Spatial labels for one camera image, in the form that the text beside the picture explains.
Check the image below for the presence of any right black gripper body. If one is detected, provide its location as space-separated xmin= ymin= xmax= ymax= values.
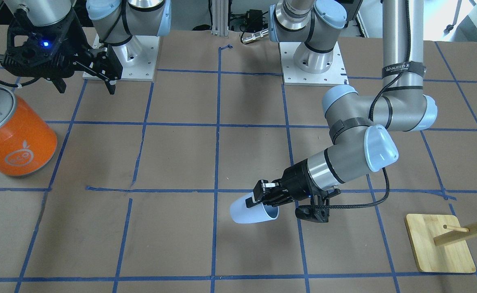
xmin=39 ymin=11 xmax=96 ymax=80

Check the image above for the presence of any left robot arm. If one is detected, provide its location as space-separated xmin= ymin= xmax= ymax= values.
xmin=237 ymin=0 xmax=438 ymax=215

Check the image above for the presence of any light blue cup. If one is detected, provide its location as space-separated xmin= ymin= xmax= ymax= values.
xmin=230 ymin=192 xmax=279 ymax=224

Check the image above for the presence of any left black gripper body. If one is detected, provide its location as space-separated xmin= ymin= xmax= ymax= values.
xmin=277 ymin=160 xmax=313 ymax=204

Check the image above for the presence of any wooden mug tree stand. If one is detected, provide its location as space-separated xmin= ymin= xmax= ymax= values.
xmin=404 ymin=213 xmax=477 ymax=274

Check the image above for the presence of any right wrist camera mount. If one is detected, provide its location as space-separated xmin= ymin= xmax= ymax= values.
xmin=0 ymin=16 xmax=76 ymax=80

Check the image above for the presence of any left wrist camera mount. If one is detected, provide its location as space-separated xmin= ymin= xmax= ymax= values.
xmin=295 ymin=188 xmax=341 ymax=223

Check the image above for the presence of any aluminium frame post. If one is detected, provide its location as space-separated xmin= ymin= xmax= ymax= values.
xmin=209 ymin=0 xmax=230 ymax=38

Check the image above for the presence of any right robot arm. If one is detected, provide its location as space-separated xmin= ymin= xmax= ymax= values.
xmin=0 ymin=0 xmax=171 ymax=94

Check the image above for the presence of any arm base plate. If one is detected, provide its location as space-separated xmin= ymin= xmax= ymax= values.
xmin=114 ymin=35 xmax=161 ymax=81
xmin=279 ymin=42 xmax=349 ymax=87

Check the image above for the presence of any orange can with silver lid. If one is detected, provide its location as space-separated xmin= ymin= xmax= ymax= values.
xmin=0 ymin=86 xmax=57 ymax=176

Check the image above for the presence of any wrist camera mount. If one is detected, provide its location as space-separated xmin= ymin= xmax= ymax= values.
xmin=0 ymin=16 xmax=76 ymax=80
xmin=295 ymin=188 xmax=341 ymax=223

